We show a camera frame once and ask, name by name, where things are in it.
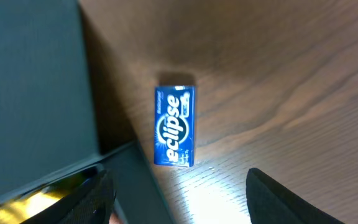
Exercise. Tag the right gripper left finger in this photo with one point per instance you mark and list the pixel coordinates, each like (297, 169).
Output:
(92, 202)

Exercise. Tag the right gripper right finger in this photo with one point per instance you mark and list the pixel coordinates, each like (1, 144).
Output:
(268, 201)

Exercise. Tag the yellow Hacks candy bag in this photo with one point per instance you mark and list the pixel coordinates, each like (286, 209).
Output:
(28, 205)

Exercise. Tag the dark green box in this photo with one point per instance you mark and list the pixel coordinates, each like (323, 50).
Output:
(49, 128)

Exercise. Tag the blue Eclipse mints box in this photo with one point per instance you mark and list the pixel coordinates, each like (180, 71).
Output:
(174, 128)

